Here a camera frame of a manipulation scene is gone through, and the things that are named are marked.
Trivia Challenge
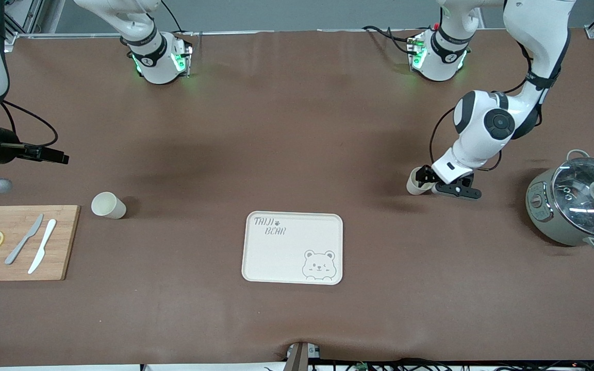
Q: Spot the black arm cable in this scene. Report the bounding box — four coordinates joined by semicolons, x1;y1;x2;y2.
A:
429;77;532;172
0;100;59;148

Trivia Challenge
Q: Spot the wooden cutting board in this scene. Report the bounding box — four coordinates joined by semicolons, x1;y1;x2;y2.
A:
0;205;81;282

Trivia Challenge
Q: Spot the black base cable bundle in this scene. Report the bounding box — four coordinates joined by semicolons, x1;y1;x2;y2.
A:
362;25;416;56

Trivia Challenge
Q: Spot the cream tray with bear print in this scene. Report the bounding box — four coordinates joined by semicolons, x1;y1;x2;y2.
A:
241;211;344;285

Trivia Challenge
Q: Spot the wooden table edge post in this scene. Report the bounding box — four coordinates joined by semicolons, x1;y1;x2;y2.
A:
286;342;321;371

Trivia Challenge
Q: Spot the glass pot lid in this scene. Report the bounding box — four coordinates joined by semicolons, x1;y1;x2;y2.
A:
551;157;594;239

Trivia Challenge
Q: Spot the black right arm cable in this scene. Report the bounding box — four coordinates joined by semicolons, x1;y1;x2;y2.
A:
0;100;59;148

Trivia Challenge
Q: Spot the grey cooking pot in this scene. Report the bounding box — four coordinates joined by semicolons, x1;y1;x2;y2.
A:
525;149;594;252

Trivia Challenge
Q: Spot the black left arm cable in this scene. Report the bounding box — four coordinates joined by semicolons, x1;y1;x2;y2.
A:
429;77;532;172

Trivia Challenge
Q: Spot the white plastic knife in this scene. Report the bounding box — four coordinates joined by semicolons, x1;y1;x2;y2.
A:
28;219;57;275

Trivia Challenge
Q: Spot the white plastic cup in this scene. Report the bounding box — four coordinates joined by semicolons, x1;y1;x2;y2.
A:
91;192;127;220
406;167;434;196

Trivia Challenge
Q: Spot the grey plastic knife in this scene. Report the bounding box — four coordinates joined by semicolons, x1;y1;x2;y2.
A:
5;214;44;265

